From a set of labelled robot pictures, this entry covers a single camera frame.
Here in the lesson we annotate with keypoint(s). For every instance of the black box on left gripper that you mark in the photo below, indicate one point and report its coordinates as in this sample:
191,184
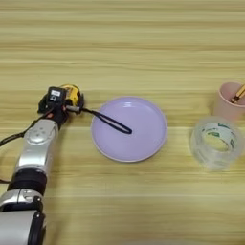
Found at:
56,95

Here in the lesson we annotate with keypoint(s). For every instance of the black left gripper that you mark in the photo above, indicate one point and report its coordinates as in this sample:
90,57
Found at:
57,111

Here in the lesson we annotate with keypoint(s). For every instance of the clear adhesive tape roll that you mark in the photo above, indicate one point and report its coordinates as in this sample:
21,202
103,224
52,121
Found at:
204,156

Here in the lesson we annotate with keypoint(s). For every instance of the purple round plate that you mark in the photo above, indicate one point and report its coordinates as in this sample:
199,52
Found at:
143,137

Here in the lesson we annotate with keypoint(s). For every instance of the pink plastic cup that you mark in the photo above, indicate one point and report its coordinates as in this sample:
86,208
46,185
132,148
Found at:
226,110

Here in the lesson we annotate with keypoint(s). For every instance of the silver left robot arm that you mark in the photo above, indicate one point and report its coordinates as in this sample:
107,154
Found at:
35,153

